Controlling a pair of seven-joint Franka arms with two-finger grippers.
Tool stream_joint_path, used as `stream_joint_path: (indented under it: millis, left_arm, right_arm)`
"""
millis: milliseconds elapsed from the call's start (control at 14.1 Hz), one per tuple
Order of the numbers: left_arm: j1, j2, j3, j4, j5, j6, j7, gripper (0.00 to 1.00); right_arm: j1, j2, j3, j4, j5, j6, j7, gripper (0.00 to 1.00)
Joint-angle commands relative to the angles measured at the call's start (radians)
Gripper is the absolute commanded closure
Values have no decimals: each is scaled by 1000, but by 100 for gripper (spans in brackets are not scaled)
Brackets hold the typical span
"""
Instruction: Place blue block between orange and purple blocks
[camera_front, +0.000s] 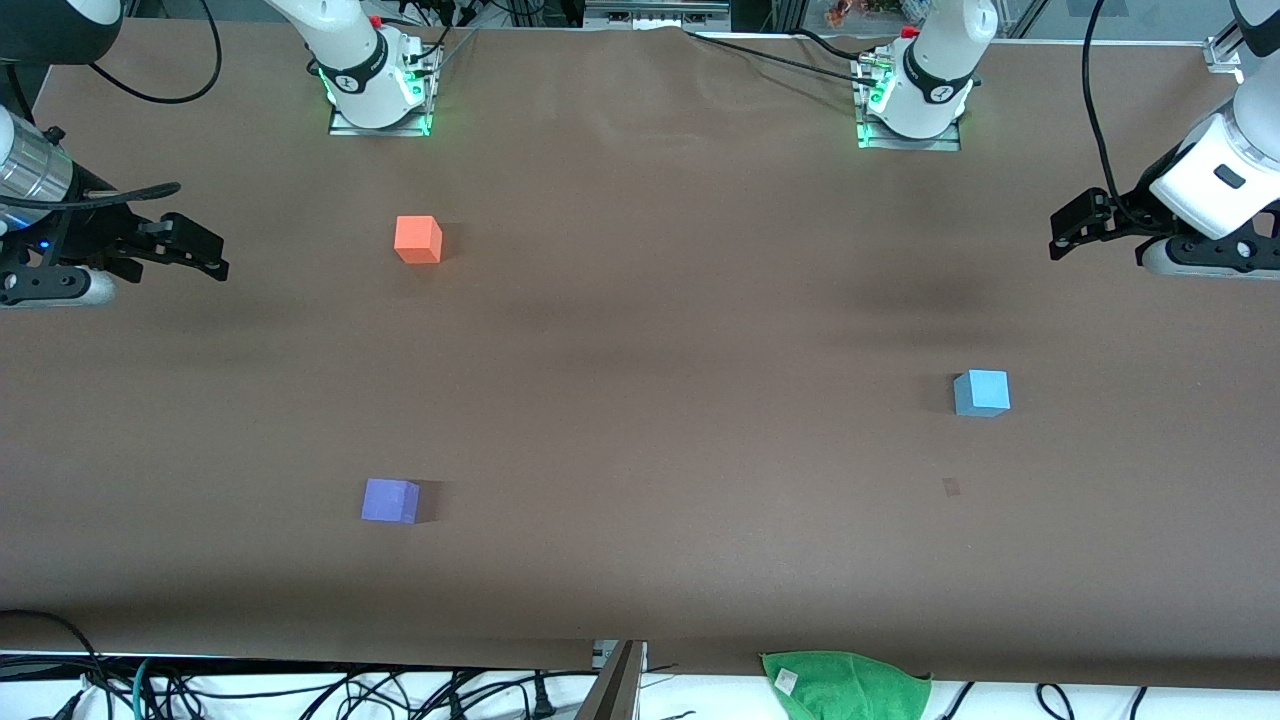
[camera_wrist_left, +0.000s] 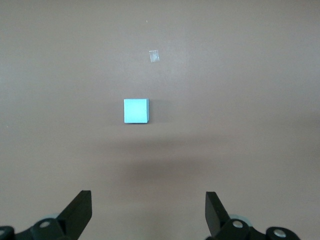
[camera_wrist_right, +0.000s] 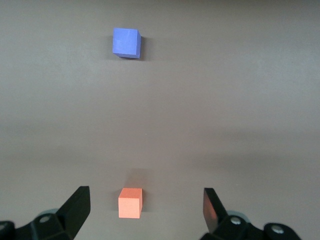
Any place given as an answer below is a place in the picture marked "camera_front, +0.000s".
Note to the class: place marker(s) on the grey aluminium beam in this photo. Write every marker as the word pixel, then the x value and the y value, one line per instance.
pixel 612 695

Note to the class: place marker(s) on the orange foam block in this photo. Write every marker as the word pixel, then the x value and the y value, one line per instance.
pixel 417 240

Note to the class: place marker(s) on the grey metal rack panel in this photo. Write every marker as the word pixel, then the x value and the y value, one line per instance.
pixel 655 12

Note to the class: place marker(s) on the purple foam block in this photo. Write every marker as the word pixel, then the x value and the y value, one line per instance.
pixel 390 500

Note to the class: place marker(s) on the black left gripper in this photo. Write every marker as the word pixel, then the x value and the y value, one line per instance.
pixel 1127 217

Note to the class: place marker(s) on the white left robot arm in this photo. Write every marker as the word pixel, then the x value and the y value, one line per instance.
pixel 935 70

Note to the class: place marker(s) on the black power plug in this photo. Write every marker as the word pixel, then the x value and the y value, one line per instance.
pixel 542 700

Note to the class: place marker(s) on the green cloth with white label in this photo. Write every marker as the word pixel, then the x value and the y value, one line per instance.
pixel 850 690

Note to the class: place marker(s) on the silver aluminium frame profile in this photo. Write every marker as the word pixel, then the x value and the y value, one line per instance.
pixel 1222 50

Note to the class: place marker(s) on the light blue foam block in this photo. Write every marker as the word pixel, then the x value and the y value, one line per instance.
pixel 982 393

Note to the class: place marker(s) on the brown table cover sheet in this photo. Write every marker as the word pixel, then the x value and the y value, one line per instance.
pixel 640 420

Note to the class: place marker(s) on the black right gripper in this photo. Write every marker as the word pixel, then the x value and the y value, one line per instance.
pixel 88 230

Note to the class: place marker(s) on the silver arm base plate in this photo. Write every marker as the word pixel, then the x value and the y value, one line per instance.
pixel 870 142
pixel 345 128

